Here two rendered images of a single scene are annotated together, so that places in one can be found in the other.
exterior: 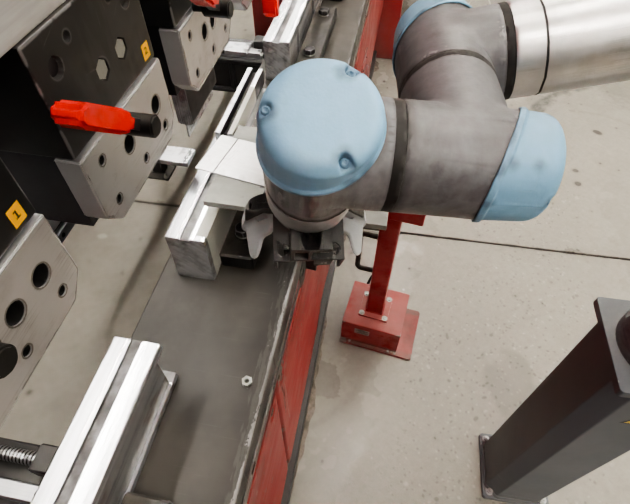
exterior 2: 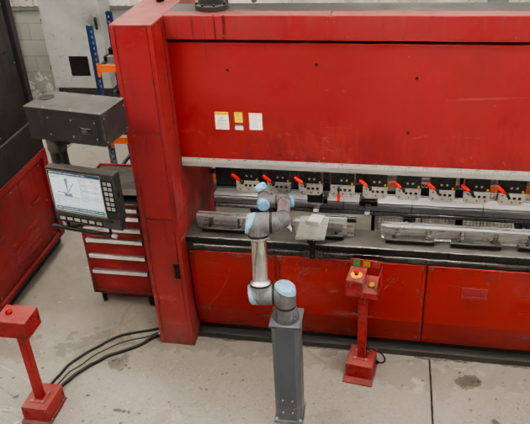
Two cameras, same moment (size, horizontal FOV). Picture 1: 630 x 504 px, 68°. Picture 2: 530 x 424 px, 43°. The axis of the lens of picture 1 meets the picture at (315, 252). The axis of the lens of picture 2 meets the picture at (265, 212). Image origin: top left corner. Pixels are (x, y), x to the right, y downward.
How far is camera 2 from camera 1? 402 cm
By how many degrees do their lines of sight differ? 68
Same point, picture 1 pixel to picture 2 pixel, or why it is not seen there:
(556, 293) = not seen: outside the picture
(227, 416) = not seen: hidden behind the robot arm
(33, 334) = (250, 188)
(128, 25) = (285, 177)
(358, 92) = (261, 186)
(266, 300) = (288, 240)
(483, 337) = (359, 412)
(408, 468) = not seen: hidden behind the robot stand
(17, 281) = (252, 183)
